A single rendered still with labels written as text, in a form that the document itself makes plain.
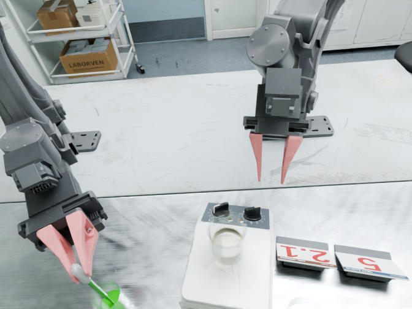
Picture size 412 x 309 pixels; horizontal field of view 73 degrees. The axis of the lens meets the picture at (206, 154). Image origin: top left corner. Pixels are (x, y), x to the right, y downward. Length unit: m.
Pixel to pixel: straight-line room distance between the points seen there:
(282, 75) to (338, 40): 2.65
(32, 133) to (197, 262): 0.30
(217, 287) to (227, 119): 0.47
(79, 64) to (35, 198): 2.21
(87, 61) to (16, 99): 2.08
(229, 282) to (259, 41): 0.33
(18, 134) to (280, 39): 0.38
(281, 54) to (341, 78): 0.59
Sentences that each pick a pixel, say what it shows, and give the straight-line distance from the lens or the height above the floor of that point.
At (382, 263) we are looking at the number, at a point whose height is 0.92.
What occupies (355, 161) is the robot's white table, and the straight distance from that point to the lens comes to 0.71.
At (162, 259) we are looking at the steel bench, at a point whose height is 0.90.
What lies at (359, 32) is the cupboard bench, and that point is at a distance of 3.06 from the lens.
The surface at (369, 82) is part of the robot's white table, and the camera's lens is 0.98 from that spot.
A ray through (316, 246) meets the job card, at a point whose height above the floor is 0.90.
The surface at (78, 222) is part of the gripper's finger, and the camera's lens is 0.41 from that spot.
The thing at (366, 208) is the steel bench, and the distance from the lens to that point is 0.64.
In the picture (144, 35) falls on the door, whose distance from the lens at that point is 3.41.
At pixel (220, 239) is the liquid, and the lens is 0.42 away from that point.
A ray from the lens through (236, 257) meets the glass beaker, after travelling 0.41.
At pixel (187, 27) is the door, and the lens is 3.33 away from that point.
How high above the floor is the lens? 1.39
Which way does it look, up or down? 47 degrees down
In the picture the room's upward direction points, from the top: 7 degrees counter-clockwise
